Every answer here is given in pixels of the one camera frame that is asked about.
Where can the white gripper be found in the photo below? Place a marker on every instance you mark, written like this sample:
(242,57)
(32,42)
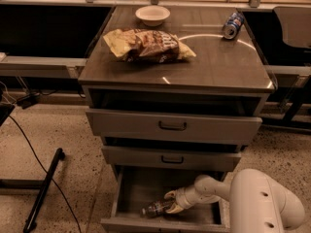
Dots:
(182,198)

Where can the clear plastic water bottle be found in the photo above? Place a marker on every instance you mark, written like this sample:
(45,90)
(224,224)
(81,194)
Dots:
(157,208)

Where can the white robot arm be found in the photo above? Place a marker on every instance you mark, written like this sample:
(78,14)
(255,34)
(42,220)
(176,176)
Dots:
(257,203)

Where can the bottom grey drawer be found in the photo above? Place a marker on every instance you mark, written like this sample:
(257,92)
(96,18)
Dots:
(140,186)

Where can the grey drawer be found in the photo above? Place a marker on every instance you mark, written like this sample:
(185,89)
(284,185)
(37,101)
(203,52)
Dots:
(171,159)
(140,186)
(227,130)

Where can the middle grey drawer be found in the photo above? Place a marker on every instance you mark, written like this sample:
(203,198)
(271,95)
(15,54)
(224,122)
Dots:
(171,159)

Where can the grey drawer cabinet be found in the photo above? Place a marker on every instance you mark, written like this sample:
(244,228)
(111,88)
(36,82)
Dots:
(226,78)

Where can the top grey drawer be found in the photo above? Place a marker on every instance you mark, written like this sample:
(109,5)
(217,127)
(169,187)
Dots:
(227,130)

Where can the black stand leg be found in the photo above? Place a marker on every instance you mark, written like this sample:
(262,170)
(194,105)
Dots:
(30,223)

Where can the brown yellow chip bag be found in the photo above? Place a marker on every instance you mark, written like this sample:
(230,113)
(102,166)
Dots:
(132,45)

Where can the black power adapter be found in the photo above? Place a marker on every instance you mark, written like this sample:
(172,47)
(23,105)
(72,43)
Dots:
(28,100)

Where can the white bowl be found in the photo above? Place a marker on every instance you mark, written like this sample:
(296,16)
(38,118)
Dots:
(153,15)

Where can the blue soda can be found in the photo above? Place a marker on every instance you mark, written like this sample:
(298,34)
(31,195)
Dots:
(233,25)

